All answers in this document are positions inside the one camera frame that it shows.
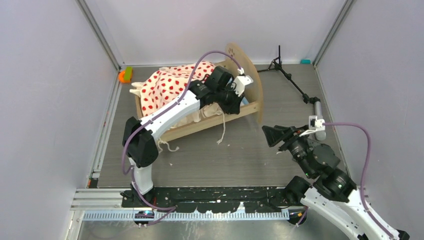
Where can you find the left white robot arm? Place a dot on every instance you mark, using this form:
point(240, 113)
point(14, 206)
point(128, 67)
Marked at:
point(141, 135)

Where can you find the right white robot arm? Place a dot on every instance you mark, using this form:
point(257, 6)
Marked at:
point(326, 189)

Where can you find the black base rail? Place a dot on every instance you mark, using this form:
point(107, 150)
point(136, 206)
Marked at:
point(241, 203)

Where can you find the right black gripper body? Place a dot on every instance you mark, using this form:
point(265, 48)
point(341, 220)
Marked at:
point(295, 144)

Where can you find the orange green toy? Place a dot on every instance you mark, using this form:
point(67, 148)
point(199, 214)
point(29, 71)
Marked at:
point(126, 75)

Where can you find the black tripod stand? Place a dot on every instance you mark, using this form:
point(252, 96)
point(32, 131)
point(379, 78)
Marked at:
point(291, 92)

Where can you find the teal small block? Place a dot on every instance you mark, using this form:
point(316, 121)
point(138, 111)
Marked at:
point(306, 61)

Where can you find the strawberry print ruffled blanket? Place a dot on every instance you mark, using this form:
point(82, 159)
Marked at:
point(162, 87)

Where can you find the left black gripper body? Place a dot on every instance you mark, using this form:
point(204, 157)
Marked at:
point(227, 99)

